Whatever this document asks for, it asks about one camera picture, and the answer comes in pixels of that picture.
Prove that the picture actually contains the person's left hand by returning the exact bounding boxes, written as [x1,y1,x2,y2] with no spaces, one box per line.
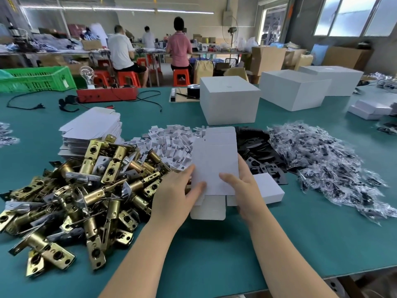
[149,165,208,234]

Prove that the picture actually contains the person's right hand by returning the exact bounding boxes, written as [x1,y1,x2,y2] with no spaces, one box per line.
[219,153,271,226]

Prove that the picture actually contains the white carton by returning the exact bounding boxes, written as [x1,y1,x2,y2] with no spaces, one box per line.
[189,126,241,221]

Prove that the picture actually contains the person's right forearm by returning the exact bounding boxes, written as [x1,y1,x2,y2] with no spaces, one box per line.
[244,210,339,298]

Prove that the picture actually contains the person's left forearm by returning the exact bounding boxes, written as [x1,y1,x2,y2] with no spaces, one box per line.
[99,214,187,298]

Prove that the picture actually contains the small white closed box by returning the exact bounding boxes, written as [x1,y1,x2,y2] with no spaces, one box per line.
[226,173,285,207]

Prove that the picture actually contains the pile of black strike plates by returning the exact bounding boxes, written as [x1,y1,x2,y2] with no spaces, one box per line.
[235,126,289,185]

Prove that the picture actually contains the pile of folded paper leaflets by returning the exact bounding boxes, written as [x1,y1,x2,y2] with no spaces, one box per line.
[123,123,214,175]

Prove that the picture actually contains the large white cardboard box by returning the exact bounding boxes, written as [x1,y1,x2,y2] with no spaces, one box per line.
[299,65,364,97]
[199,76,261,126]
[258,70,332,112]

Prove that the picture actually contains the pile of clear screw bags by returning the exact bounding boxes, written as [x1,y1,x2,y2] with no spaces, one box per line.
[267,120,397,226]

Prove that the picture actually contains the brown paper bag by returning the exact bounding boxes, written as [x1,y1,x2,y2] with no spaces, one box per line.
[194,59,215,85]

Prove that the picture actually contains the red plastic stool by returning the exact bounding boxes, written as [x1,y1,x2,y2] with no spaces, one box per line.
[172,69,191,87]
[93,70,111,88]
[117,71,142,88]

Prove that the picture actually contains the pile of brass door latches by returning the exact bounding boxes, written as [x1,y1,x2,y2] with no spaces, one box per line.
[0,134,175,279]

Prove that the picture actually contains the stack of flat white cartons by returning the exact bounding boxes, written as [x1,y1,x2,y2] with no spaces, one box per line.
[58,107,125,162]

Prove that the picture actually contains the brown cardboard box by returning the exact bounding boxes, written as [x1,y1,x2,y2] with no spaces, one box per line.
[250,46,287,77]
[321,46,374,71]

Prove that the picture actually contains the red electrical tester box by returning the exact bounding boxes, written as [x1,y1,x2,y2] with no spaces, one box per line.
[76,86,138,103]

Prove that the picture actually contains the standing fan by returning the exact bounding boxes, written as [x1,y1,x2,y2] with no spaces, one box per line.
[221,15,239,53]

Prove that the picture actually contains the blue board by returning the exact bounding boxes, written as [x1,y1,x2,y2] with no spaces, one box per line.
[310,43,329,67]

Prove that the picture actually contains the small white boxes stack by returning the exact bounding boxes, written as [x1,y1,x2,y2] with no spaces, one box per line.
[347,99,395,121]

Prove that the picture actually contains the clear light bulb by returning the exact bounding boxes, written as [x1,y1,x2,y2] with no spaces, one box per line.
[79,66,95,90]

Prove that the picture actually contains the heap of bagged black parts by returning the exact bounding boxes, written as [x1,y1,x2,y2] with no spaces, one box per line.
[367,72,397,91]

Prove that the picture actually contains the green plastic crate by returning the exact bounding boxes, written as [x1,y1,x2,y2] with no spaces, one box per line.
[0,65,77,93]

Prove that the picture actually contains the fluorescent ceiling light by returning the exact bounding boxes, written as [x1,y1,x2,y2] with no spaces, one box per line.
[20,5,215,15]

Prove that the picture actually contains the small heap of clear bags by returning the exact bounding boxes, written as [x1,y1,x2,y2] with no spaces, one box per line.
[0,122,20,148]

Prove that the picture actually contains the window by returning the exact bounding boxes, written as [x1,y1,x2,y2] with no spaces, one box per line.
[313,0,397,37]

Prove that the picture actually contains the black power cable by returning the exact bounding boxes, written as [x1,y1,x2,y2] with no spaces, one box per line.
[6,89,164,113]

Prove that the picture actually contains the black handle parts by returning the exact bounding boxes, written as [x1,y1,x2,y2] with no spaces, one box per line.
[376,122,397,136]

